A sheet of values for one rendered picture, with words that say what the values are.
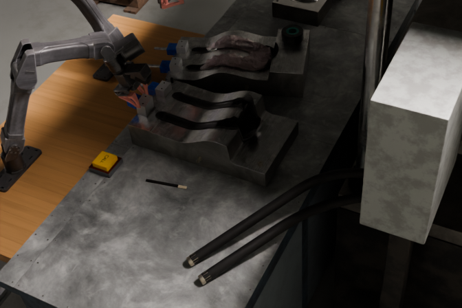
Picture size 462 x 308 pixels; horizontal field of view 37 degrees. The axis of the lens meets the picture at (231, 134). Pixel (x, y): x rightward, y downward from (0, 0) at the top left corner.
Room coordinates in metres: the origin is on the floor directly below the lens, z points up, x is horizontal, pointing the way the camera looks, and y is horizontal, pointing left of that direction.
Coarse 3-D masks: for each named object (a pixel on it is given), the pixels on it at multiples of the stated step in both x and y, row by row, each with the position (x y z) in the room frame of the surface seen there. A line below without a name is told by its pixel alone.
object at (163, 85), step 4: (140, 84) 1.88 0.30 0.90; (152, 84) 1.86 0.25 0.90; (156, 84) 1.86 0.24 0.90; (160, 84) 1.84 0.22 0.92; (164, 84) 1.84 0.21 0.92; (168, 84) 1.84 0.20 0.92; (148, 88) 1.84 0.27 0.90; (152, 88) 1.84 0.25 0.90; (156, 88) 1.82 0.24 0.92; (160, 88) 1.82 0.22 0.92; (164, 88) 1.82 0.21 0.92; (168, 88) 1.83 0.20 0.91; (148, 92) 1.84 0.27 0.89; (152, 92) 1.83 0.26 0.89; (156, 92) 1.82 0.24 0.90; (160, 92) 1.81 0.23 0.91; (164, 92) 1.81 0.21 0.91; (168, 92) 1.83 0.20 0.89; (164, 96) 1.80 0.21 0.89
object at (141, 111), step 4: (140, 96) 1.76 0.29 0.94; (144, 96) 1.75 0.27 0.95; (148, 96) 1.75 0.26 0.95; (140, 100) 1.73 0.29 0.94; (144, 100) 1.73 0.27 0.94; (148, 100) 1.73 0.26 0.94; (152, 100) 1.75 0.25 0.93; (128, 104) 1.75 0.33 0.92; (132, 104) 1.74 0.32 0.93; (140, 104) 1.72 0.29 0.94; (144, 104) 1.71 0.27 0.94; (148, 104) 1.73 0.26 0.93; (152, 104) 1.75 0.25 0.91; (136, 108) 1.73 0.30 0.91; (140, 108) 1.72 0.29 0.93; (144, 108) 1.71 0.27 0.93; (148, 108) 1.73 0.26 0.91; (152, 108) 1.75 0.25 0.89; (140, 112) 1.72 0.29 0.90; (144, 112) 1.71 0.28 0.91; (148, 112) 1.73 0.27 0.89
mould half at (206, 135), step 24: (168, 96) 1.80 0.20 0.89; (216, 96) 1.79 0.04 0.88; (240, 96) 1.72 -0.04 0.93; (144, 120) 1.69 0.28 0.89; (192, 120) 1.68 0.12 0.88; (264, 120) 1.67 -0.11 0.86; (288, 120) 1.65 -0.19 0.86; (144, 144) 1.66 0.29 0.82; (168, 144) 1.60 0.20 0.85; (192, 144) 1.55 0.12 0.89; (216, 144) 1.51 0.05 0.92; (240, 144) 1.55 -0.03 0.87; (264, 144) 1.55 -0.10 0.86; (288, 144) 1.58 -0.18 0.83; (216, 168) 1.52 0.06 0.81; (240, 168) 1.47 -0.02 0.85; (264, 168) 1.45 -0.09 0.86
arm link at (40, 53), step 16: (96, 32) 1.77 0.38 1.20; (32, 48) 1.67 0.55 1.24; (48, 48) 1.68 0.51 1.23; (64, 48) 1.69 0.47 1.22; (80, 48) 1.70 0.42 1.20; (96, 48) 1.71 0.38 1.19; (112, 48) 1.72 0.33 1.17; (32, 64) 1.63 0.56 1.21; (16, 80) 1.61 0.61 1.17; (32, 80) 1.63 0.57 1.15
